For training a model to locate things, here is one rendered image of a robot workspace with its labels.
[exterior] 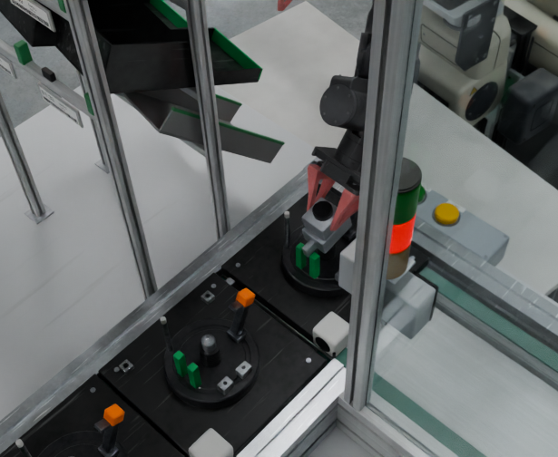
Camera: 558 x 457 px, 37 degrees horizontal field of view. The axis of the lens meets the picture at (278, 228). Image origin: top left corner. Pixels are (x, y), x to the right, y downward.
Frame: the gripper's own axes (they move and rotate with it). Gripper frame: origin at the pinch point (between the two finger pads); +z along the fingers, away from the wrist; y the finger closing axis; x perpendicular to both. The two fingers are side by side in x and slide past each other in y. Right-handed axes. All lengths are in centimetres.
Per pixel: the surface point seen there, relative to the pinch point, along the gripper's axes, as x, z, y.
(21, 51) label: -32.2, -5.1, -35.7
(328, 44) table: 54, -15, -46
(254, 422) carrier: -12.6, 26.4, 11.5
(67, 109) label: -29.3, -1.3, -26.8
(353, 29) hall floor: 181, -9, -116
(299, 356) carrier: -3.3, 18.7, 8.8
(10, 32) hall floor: 109, 49, -214
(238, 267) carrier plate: 0.5, 15.4, -9.7
